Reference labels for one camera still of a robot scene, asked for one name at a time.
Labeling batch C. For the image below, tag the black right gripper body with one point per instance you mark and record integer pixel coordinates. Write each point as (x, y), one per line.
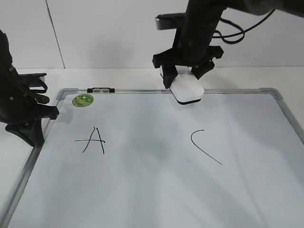
(187, 57)

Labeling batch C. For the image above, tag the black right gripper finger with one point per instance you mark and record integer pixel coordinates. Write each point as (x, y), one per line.
(199, 71)
(169, 73)

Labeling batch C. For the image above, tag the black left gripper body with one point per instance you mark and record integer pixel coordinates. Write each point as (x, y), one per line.
(23, 105)

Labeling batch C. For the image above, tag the white whiteboard eraser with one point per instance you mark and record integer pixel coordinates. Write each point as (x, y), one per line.
(186, 88)

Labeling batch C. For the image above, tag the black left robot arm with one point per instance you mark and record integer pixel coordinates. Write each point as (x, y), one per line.
(5, 55)

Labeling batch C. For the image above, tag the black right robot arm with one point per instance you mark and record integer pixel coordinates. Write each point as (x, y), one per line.
(195, 28)

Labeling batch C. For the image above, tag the round green magnet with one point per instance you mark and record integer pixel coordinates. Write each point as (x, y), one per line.
(83, 100)

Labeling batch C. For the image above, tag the black board hanging clip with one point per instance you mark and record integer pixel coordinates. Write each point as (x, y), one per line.
(100, 90)

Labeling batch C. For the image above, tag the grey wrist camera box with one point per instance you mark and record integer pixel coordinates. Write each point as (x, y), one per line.
(169, 21)

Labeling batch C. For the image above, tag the white whiteboard with aluminium frame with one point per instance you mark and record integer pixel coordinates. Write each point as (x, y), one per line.
(138, 159)

